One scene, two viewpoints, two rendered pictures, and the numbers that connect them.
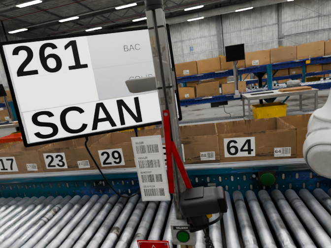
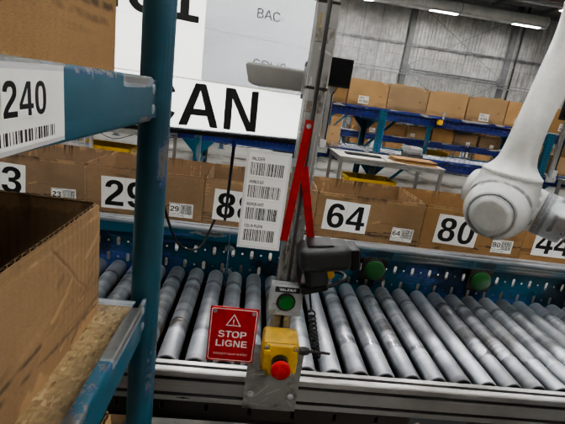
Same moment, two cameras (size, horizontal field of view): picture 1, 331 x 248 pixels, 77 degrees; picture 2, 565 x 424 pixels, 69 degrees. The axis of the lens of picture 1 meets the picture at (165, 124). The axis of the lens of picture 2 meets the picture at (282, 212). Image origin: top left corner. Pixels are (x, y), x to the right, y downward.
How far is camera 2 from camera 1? 0.32 m
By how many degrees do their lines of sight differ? 17
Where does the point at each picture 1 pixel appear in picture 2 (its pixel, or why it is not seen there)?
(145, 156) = (261, 179)
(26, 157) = not seen: outside the picture
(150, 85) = (282, 80)
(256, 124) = (370, 191)
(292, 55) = (421, 105)
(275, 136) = (398, 210)
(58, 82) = not seen: hidden behind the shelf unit
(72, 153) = (43, 170)
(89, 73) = (198, 34)
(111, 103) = (218, 90)
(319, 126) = (488, 178)
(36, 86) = not seen: hidden behind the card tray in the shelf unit
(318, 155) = (483, 206)
